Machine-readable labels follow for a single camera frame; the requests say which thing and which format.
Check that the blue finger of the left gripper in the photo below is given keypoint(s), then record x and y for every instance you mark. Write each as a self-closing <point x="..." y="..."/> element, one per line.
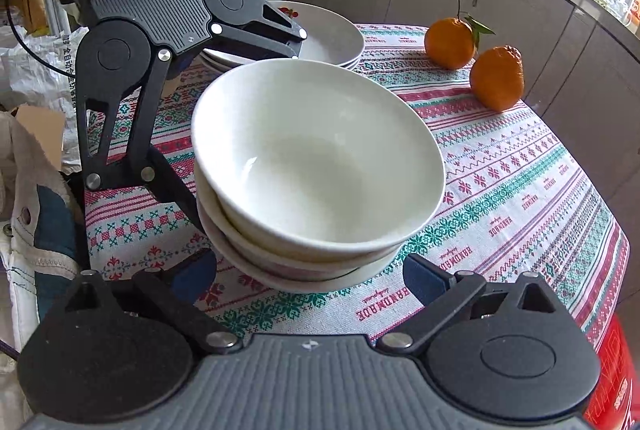
<point x="261" y="48"/>
<point x="165" y="185"/>

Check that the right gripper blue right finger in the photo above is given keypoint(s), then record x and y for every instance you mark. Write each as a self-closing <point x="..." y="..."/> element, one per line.
<point x="426" y="281"/>

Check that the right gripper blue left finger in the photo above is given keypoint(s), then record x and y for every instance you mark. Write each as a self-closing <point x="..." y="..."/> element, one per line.
<point x="189" y="279"/>

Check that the white stained plate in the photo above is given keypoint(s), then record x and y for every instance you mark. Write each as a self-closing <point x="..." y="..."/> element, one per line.
<point x="331" y="38"/>

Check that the white floral bowl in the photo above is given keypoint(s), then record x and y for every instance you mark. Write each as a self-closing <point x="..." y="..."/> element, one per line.
<point x="306" y="265"/>
<point x="309" y="158"/>
<point x="223" y="247"/>

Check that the patterned tablecloth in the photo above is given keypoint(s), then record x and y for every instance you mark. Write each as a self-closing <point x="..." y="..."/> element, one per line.
<point x="516" y="200"/>

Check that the orange with leaf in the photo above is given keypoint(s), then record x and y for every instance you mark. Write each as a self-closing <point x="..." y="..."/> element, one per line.
<point x="452" y="42"/>

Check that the bumpy orange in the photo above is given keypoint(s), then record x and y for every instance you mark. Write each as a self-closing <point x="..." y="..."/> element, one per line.
<point x="497" y="78"/>

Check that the red printed box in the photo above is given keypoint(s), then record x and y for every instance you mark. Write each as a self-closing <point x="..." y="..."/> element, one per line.
<point x="614" y="405"/>

